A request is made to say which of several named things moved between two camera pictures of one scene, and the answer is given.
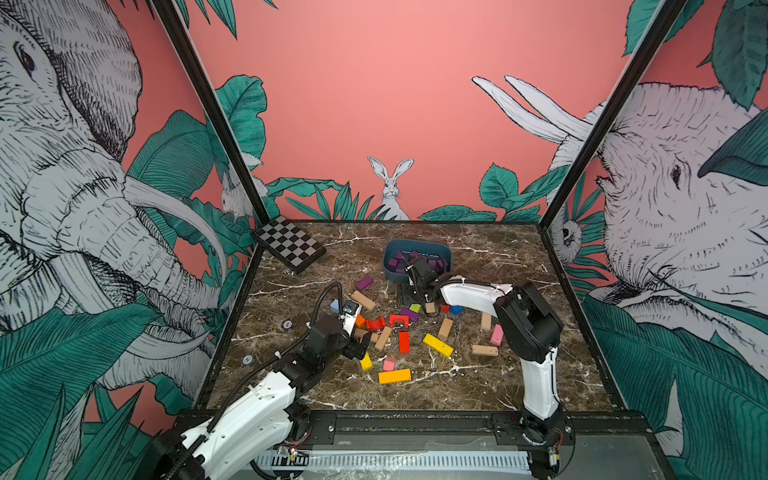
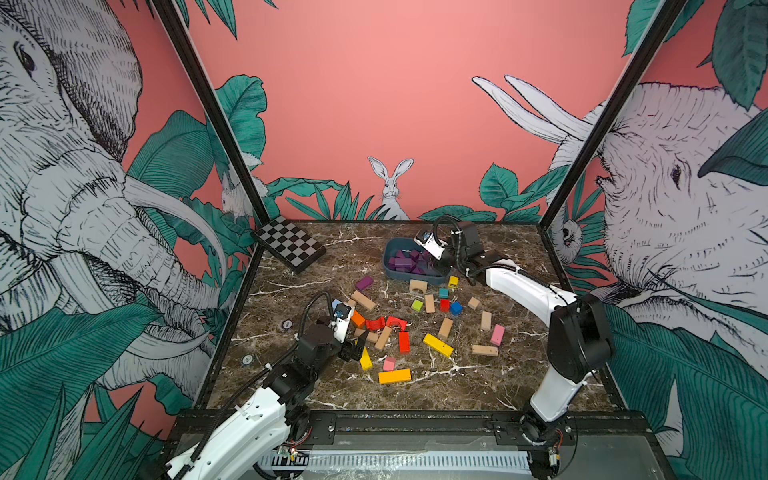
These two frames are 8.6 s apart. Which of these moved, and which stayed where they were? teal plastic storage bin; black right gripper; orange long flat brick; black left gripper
Moved: black right gripper
Stayed: teal plastic storage bin; orange long flat brick; black left gripper
